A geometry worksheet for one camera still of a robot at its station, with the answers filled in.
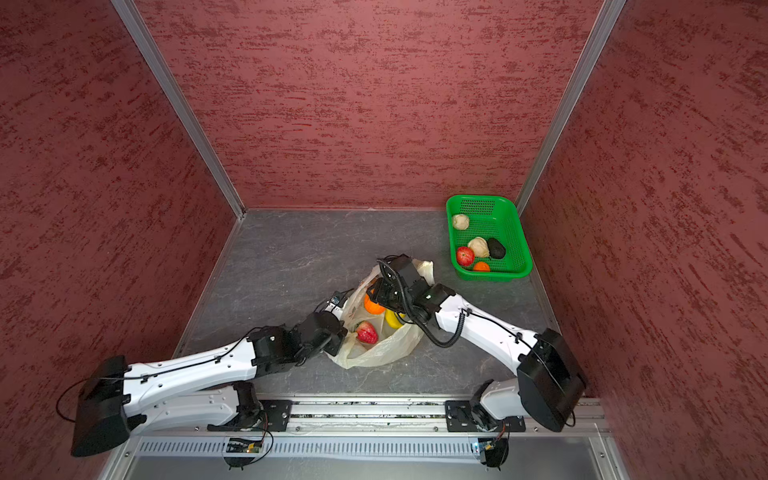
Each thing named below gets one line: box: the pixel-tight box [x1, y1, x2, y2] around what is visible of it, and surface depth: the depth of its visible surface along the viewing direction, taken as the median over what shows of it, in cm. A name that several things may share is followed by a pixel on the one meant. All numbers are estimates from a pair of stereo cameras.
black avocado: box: [487, 238, 506, 259], surface depth 105 cm
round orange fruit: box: [363, 294, 386, 315], surface depth 78 cm
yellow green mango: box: [385, 308, 406, 329], surface depth 91 cm
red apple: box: [456, 246, 475, 267], surface depth 102 cm
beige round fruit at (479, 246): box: [468, 236, 490, 258], surface depth 105 cm
